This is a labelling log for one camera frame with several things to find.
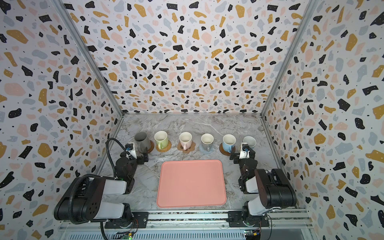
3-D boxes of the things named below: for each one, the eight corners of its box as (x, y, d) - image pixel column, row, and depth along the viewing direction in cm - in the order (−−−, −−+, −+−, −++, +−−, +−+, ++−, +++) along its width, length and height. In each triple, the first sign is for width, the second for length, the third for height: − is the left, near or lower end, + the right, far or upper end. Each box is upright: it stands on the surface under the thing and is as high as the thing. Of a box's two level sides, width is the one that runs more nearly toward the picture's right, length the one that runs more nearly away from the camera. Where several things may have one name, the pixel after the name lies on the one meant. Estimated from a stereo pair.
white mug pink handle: (179, 154, 100) (178, 145, 92) (181, 141, 108) (179, 131, 99) (191, 155, 101) (190, 146, 92) (192, 141, 108) (191, 131, 100)
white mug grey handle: (197, 152, 101) (197, 143, 93) (203, 140, 108) (203, 131, 100) (208, 156, 99) (209, 147, 91) (213, 144, 106) (214, 135, 98)
